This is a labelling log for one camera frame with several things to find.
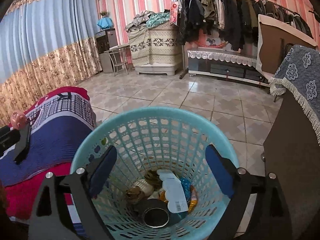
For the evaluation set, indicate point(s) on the patterned beige cloth cover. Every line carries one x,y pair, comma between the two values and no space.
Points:
155,47

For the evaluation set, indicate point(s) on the black tv stand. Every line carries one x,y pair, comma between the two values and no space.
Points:
225,72

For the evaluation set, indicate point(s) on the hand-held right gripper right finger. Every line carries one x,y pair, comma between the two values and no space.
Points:
220,172

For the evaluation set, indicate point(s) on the black flat case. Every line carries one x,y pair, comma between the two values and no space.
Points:
23,145

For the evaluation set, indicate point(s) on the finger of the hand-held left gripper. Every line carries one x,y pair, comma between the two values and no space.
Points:
8,138

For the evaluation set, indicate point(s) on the brown fluffy clump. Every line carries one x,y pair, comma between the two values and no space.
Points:
135,195
153,177

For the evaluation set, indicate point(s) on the blue floral curtain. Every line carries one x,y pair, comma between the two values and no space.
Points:
37,30

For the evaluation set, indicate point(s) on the brown board with white edge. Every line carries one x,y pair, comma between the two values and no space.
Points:
275,52

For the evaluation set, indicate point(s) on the pink piggy bank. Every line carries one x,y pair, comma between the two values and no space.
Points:
18,119

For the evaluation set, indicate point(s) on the metal clothes rack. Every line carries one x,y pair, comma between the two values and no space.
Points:
182,75

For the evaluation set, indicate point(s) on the row of hanging clothes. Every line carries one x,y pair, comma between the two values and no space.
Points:
230,20

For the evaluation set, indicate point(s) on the blue mesh ball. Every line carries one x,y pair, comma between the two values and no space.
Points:
186,185

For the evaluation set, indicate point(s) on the teal crumpled cloth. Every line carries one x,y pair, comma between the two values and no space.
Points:
158,18

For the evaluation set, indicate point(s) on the dark brown cabinet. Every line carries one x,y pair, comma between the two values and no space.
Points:
292,167

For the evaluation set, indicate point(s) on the small potted plant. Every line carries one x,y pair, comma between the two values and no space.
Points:
104,13

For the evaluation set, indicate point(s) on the blue fringed patterned cloth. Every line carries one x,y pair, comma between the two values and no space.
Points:
300,75

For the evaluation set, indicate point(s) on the grey water dispenser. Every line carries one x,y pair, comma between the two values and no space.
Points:
106,52

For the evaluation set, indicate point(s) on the pink hanging bag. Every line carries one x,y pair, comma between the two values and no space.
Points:
173,12

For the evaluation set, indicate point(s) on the light blue plastic basket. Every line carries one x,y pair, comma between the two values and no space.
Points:
150,140

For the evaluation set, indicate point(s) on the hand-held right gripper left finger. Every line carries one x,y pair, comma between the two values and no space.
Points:
103,170

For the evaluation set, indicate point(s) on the red hoop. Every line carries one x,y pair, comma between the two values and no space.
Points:
202,44

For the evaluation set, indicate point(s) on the metal folding chair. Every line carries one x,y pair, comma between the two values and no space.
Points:
118,65

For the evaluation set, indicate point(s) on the small folding table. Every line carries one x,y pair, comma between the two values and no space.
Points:
117,47

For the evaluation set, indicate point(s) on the plastic package with barcode label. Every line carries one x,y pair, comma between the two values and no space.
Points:
175,192

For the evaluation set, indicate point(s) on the grey crumpled clothes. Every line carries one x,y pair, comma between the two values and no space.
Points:
140,18

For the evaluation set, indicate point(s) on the blue cloth cover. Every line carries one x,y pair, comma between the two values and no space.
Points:
105,23

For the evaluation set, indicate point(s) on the white lace cloth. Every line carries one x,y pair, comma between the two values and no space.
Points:
220,57

